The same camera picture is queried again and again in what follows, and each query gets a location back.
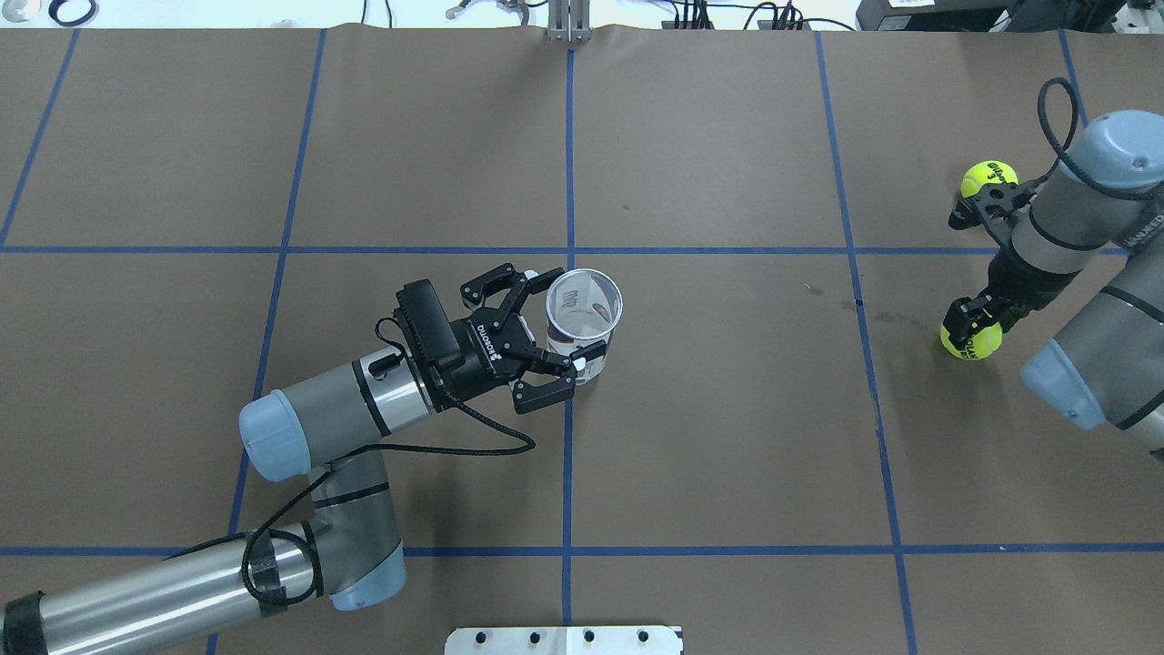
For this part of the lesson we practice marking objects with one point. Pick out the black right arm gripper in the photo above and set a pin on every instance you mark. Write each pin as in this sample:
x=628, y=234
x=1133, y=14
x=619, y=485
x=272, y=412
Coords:
x=1012, y=274

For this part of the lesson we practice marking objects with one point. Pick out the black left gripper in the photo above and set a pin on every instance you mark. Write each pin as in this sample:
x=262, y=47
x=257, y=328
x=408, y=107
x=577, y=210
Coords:
x=476, y=357

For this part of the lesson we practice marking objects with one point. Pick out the Roland Garros yellow tennis ball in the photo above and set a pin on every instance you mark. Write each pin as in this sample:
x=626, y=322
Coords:
x=978, y=347

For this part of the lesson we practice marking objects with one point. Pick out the white blue tennis ball can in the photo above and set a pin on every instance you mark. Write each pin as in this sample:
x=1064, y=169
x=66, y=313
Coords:
x=583, y=308

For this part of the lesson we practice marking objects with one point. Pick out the Wilson yellow tennis ball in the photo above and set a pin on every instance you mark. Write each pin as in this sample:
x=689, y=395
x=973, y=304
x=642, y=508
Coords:
x=986, y=172

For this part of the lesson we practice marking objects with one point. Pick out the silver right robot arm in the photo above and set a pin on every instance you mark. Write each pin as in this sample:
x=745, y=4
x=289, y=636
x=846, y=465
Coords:
x=779, y=295

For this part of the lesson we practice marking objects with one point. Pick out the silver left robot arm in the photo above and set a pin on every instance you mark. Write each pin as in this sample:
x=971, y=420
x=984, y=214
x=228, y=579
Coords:
x=338, y=538

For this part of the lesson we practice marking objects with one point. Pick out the brown paper table cover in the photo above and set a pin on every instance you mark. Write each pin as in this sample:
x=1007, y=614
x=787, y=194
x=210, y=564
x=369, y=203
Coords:
x=192, y=217

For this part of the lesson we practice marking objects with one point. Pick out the black box with label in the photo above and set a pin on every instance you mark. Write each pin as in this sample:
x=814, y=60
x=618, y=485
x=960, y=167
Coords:
x=929, y=16

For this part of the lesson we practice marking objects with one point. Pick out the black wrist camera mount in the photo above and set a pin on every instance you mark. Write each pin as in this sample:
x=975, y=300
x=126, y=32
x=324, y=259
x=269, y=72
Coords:
x=426, y=328

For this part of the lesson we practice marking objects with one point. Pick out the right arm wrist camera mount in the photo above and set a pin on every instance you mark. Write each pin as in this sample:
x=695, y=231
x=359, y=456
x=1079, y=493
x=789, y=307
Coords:
x=996, y=207

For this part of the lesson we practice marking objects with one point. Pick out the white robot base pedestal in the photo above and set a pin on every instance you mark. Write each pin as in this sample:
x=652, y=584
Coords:
x=634, y=639

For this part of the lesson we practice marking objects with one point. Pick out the aluminium frame post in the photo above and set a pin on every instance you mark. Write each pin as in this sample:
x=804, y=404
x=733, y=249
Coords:
x=568, y=21

